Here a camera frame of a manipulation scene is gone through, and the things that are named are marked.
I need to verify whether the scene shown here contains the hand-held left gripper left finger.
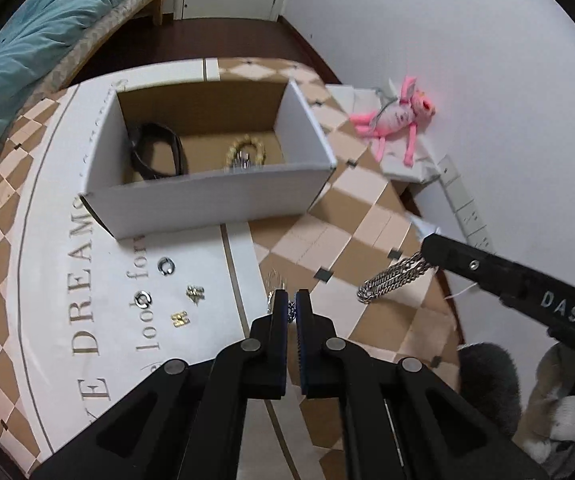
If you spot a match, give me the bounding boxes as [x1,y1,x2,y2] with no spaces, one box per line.
[32,289,289,480]

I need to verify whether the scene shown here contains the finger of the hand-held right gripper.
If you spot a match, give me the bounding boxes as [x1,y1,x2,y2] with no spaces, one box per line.
[420,233,575,361]

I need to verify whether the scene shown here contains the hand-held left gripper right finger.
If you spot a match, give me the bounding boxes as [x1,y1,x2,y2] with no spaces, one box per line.
[296,289,548,480]

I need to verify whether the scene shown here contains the thin silver chain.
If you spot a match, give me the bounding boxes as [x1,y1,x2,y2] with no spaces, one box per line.
[266,296,298,325]

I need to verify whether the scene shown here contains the silver chain necklace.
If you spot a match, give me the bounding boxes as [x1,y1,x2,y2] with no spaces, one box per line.
[356,252,434,305]

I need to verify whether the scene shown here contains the white cardboard box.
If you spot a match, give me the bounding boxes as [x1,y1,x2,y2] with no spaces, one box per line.
[78,79,338,241]

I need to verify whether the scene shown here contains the white power strip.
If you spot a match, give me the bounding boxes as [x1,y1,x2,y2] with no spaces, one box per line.
[436,155,497,255]

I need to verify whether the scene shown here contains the checkered printed mat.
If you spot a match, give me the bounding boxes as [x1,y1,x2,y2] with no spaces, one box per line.
[0,57,463,480]

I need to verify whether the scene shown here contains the pink plush toy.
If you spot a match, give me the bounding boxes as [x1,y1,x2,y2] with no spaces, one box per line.
[350,76,438,168]

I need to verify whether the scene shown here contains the white beige plush item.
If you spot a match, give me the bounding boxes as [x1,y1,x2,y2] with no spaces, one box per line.
[515,346,575,463]

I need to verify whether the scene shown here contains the teal blanket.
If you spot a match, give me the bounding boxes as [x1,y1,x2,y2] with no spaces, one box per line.
[0,0,168,221]

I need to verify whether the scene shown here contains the gold bead bracelet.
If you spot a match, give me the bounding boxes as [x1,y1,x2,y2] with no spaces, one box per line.
[224,135,268,167]

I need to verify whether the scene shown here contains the black bracelet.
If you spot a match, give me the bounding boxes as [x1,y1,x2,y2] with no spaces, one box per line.
[128,122,189,181]

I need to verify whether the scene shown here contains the wooden bed frame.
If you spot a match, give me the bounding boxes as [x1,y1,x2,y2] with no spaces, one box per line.
[132,0,165,27]

